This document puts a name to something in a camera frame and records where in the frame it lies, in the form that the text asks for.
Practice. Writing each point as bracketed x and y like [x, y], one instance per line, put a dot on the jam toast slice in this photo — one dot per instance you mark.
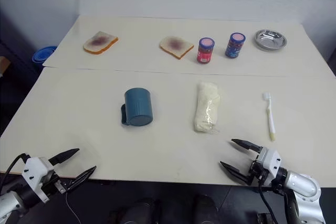
[176, 46]
[100, 43]

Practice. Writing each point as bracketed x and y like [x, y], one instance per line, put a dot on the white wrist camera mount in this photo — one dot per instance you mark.
[270, 159]
[34, 174]

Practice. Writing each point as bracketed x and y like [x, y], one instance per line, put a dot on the blue stacked plastic bowls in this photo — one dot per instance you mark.
[43, 54]

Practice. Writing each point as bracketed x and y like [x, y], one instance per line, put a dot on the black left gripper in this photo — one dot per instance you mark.
[53, 182]

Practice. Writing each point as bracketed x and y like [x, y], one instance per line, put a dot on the white toothbrush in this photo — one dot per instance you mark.
[270, 116]

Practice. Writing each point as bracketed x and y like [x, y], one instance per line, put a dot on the blue label jam jar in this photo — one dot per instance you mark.
[235, 45]

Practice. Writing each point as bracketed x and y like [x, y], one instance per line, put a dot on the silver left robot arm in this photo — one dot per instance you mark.
[10, 200]

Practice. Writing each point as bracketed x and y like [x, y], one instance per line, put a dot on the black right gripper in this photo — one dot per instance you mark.
[258, 172]

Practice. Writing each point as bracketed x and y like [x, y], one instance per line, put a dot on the silver metal bowl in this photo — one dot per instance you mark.
[270, 40]

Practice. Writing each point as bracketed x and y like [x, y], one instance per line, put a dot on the red label jam jar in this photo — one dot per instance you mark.
[205, 50]

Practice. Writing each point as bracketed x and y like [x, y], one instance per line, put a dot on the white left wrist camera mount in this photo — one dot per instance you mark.
[34, 174]

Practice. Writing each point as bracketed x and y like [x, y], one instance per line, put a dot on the white plastic bag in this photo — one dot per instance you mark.
[207, 107]

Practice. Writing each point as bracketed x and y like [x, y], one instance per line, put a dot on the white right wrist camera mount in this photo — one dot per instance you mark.
[270, 159]

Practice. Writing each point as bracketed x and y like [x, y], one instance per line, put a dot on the blue plastic mug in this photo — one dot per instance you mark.
[136, 107]

